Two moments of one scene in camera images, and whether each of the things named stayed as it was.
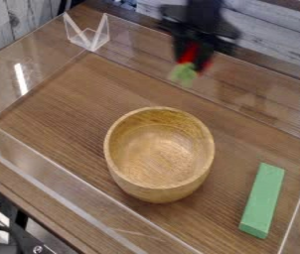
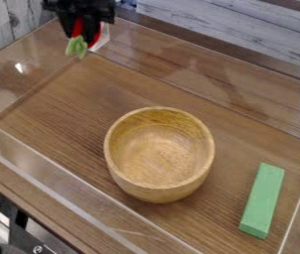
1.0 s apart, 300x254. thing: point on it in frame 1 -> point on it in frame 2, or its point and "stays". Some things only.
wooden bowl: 158,152 stays
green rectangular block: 260,206 stays
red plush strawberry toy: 188,66 -> 77,44
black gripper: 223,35 -> 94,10
